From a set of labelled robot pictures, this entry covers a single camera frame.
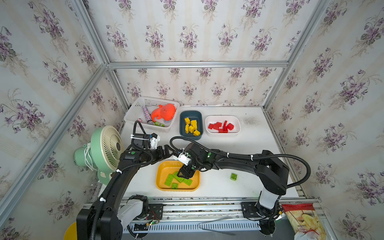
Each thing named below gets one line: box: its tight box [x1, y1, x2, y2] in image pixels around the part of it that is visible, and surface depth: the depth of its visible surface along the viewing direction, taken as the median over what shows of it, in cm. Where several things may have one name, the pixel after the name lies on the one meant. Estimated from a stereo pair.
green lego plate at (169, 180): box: [164, 174, 174, 187], surface depth 84 cm
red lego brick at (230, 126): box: [227, 123, 235, 131], surface depth 108 cm
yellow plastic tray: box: [155, 160, 201, 192], surface depth 83 cm
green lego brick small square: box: [172, 183, 179, 190], surface depth 82 cm
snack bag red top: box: [281, 203, 327, 240], surface depth 67 cm
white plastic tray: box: [205, 115, 241, 138], surface depth 109 cm
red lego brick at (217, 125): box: [213, 122, 223, 130], surface depth 110 cm
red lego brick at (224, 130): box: [218, 127, 228, 133], surface depth 106 cm
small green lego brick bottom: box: [230, 173, 238, 181], surface depth 85 cm
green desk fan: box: [73, 125, 125, 185], surface depth 66 cm
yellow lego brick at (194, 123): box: [190, 120, 198, 130], surface depth 109 cm
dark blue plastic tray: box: [179, 110, 204, 141], surface depth 109 cm
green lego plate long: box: [182, 178, 193, 186], surface depth 84 cm
